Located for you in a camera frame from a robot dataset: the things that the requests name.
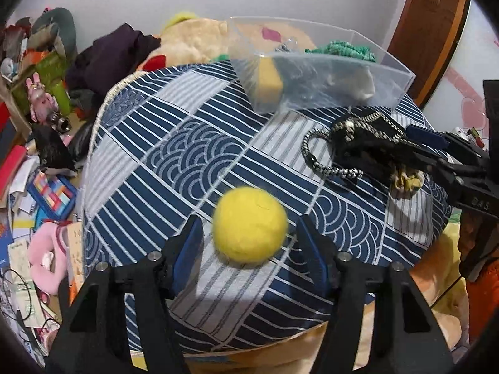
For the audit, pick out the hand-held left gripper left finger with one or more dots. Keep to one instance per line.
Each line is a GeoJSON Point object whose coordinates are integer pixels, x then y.
{"type": "Point", "coordinates": [190, 249]}

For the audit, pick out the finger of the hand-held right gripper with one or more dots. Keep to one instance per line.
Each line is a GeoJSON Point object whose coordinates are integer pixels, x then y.
{"type": "Point", "coordinates": [425, 159]}
{"type": "Point", "coordinates": [427, 136]}

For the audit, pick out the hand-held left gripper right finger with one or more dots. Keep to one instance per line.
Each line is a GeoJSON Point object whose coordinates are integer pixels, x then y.
{"type": "Point", "coordinates": [312, 251]}

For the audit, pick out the yellow felt ball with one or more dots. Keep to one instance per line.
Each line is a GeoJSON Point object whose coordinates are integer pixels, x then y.
{"type": "Point", "coordinates": [249, 224]}

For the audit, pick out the clear plastic container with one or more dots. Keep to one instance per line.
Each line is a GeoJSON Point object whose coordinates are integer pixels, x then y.
{"type": "Point", "coordinates": [323, 81]}

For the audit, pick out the olive yellow scrunchie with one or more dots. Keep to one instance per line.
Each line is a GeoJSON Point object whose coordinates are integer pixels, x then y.
{"type": "Point", "coordinates": [409, 183]}

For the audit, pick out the white cloth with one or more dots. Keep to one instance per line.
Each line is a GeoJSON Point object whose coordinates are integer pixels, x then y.
{"type": "Point", "coordinates": [356, 83]}

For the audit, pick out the blue patterned round cushion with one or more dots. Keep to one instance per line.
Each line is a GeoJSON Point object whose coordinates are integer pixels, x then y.
{"type": "Point", "coordinates": [187, 156]}

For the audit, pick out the brown wooden door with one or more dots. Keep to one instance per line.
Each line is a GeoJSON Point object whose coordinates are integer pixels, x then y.
{"type": "Point", "coordinates": [425, 35]}

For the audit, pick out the green knitted item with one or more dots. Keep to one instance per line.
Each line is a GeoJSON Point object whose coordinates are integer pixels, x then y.
{"type": "Point", "coordinates": [343, 48]}

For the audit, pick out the pink plush toy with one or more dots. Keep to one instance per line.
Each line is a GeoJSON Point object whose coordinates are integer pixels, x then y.
{"type": "Point", "coordinates": [43, 253]}

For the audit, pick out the colourful block puzzle box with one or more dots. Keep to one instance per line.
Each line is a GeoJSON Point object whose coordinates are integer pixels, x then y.
{"type": "Point", "coordinates": [50, 194]}

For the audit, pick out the black plastic bag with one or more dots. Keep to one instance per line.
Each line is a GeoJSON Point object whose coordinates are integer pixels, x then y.
{"type": "Point", "coordinates": [54, 148]}

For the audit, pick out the yellow sponge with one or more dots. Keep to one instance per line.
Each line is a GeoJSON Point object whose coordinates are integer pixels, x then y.
{"type": "Point", "coordinates": [267, 80]}

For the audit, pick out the metal cylinder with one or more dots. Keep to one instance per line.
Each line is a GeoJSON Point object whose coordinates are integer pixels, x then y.
{"type": "Point", "coordinates": [59, 122]}

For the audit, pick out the red book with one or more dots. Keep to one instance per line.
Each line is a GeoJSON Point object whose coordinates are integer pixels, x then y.
{"type": "Point", "coordinates": [13, 167]}

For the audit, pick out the large beige plush toy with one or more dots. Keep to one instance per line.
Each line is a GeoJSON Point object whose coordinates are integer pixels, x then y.
{"type": "Point", "coordinates": [195, 39]}

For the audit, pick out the dark purple clothing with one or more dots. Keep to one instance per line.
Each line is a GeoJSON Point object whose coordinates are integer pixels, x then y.
{"type": "Point", "coordinates": [109, 54]}

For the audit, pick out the pink rabbit figure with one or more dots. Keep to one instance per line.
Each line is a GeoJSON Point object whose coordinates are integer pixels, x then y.
{"type": "Point", "coordinates": [39, 97]}

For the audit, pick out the green box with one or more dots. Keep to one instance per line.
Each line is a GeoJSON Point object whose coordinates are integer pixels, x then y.
{"type": "Point", "coordinates": [46, 70]}

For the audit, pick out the grey plush toy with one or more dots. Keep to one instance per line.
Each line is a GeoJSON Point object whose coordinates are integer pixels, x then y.
{"type": "Point", "coordinates": [58, 27]}

